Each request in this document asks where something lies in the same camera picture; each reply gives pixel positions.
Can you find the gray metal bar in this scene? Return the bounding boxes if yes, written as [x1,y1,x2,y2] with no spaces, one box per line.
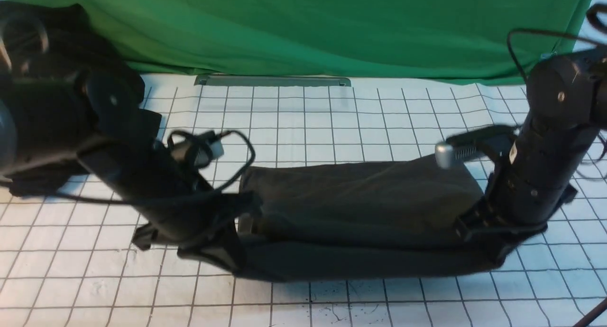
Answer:
[194,74,351,87]

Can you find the black crumpled garment pile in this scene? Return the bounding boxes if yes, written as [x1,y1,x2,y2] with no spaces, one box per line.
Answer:
[1,0,161,197]

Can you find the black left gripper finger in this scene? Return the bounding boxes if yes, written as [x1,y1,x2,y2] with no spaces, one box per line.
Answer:
[178,227,247,273]

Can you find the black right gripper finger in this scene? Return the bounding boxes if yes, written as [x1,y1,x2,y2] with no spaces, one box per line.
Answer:
[488,225,548,266]

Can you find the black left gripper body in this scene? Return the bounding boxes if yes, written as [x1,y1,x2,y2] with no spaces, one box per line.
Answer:
[78,141,261,251]

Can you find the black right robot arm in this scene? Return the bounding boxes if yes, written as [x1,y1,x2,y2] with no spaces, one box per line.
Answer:
[435,47,606,263]

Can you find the metal binder clip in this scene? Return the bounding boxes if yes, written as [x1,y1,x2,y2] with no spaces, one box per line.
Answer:
[540,51,558,61]

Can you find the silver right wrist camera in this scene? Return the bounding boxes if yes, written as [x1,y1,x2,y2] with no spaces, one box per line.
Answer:
[434,124,519,169]

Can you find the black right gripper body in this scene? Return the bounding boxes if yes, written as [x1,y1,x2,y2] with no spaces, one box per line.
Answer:
[455,113,599,240]

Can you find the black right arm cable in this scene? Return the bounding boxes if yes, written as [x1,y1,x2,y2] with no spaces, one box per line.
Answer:
[506,4,607,327]

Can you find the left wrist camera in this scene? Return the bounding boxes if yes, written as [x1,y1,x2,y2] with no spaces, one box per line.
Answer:
[167,130,225,169]

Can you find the green backdrop cloth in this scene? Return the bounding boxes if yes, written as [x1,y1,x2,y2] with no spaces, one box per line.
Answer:
[8,0,591,85]

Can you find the gray long-sleeve top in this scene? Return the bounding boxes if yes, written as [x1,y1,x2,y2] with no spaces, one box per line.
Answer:
[232,154,546,282]

